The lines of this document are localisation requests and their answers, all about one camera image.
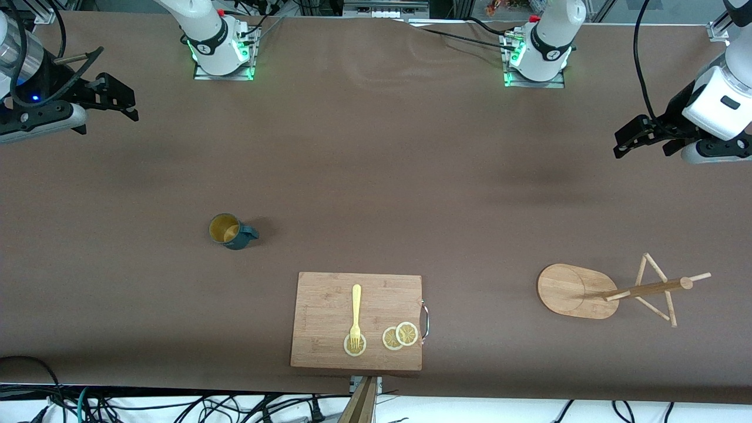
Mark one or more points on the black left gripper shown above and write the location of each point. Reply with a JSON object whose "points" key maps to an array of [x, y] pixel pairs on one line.
{"points": [[671, 120]]}

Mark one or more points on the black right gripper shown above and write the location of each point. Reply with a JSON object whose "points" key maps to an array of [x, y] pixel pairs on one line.
{"points": [[59, 85]]}

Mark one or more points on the teal cup with yellow inside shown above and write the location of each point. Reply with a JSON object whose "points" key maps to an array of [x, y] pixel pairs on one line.
{"points": [[241, 238]]}

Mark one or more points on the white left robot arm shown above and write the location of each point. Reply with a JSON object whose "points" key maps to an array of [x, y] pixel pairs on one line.
{"points": [[549, 35]]}

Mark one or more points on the wooden cup rack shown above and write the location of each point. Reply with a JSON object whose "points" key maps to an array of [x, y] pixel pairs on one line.
{"points": [[570, 291]]}

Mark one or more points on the small orange red object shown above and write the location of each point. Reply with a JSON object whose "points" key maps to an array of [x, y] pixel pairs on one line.
{"points": [[498, 7]]}

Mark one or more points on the brown table cover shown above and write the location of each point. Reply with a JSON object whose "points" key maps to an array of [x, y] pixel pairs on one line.
{"points": [[376, 176]]}

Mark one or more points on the grey power strip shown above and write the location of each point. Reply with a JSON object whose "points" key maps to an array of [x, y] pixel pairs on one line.
{"points": [[382, 9]]}

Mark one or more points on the wooden cutting board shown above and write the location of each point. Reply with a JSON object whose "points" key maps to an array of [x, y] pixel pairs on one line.
{"points": [[329, 305]]}

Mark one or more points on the yellow plastic fork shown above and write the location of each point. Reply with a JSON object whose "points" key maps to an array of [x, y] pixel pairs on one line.
{"points": [[356, 305]]}

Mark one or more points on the lemon slice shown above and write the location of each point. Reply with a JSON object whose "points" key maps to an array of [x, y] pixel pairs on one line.
{"points": [[388, 339], [406, 333], [363, 346]]}

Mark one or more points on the black power plug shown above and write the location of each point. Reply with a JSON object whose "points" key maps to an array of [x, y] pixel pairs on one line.
{"points": [[317, 414]]}

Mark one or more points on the wooden pole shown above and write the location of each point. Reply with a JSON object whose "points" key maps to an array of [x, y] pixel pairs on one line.
{"points": [[359, 408]]}

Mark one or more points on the aluminium frame profile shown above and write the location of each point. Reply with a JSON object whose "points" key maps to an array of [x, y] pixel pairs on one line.
{"points": [[47, 16], [718, 29]]}

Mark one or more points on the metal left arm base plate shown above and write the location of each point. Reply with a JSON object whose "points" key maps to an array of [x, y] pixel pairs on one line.
{"points": [[558, 82]]}

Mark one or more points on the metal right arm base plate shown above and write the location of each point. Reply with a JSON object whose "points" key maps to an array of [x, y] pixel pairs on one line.
{"points": [[249, 59]]}

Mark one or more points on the metal clamp bracket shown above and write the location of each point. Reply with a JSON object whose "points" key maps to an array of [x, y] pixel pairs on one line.
{"points": [[379, 385]]}

